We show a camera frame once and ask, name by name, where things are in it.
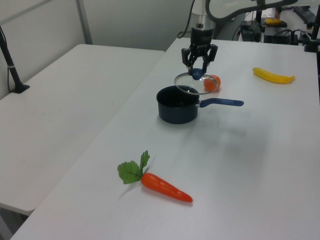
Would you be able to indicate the black camera stand with clamp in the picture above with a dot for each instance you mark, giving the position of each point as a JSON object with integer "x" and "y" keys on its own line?
{"x": 11, "y": 67}

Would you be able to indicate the yellow sponge block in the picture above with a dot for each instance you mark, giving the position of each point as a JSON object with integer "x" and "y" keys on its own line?
{"x": 273, "y": 21}

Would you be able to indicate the orange toy tangerine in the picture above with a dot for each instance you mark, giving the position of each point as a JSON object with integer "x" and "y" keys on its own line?
{"x": 216, "y": 82}

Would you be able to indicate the yellow toy banana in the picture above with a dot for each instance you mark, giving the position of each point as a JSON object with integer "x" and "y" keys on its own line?
{"x": 272, "y": 76}

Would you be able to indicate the black keyboard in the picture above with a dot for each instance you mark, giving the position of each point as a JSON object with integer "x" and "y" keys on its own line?
{"x": 303, "y": 13}

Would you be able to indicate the orange toy carrot with leaves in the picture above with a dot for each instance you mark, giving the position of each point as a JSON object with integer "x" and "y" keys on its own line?
{"x": 162, "y": 186}

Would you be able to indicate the black electronics box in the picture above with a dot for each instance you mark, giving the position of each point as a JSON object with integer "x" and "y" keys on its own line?
{"x": 280, "y": 38}

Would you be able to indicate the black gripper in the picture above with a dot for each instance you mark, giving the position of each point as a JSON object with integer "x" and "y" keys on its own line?
{"x": 201, "y": 37}

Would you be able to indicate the black stand with wide foot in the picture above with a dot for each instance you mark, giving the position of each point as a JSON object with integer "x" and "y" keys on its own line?
{"x": 312, "y": 41}

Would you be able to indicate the black equipment block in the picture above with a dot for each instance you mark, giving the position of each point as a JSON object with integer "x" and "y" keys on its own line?
{"x": 251, "y": 31}

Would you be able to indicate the glass lid with blue knob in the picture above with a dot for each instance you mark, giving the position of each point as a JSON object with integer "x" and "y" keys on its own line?
{"x": 197, "y": 74}

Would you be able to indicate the thin black vertical pole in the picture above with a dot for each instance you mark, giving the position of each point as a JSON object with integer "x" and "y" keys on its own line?
{"x": 259, "y": 15}

